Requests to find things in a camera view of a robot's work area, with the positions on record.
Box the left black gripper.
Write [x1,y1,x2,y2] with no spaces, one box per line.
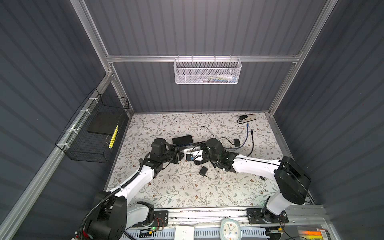
[160,144,187,165]

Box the black power adapter with cable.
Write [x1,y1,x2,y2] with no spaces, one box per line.
[186,153,220,180]

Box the white network switch box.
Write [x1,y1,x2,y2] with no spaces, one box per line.
[180,145,200,154]

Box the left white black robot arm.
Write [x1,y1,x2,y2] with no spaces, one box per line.
[77,139,184,240]

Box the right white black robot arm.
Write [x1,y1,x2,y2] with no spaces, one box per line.
[186,138,312,223]

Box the floral patterned table mat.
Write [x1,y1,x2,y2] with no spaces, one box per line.
[107,113,284,208]

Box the black white stapler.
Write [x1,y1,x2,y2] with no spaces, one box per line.
[237,114,257,124]

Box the yellow marker in basket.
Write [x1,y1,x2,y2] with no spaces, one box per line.
[109,125,119,149]

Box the black pad in basket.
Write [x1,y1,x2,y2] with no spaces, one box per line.
[88,112,120,135]

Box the white analog clock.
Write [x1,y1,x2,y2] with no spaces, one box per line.
[220,218,242,240]

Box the black network switch box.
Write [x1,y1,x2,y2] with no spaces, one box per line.
[172,135,194,147]

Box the long black cable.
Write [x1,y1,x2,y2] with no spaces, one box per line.
[245,128,266,181]

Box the white wire mesh basket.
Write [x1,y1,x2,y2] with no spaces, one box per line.
[173,58,242,85]

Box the white wall power socket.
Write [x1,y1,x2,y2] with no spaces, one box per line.
[175,226,195,240]

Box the black wire wall basket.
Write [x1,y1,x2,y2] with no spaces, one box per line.
[56,90,130,163]

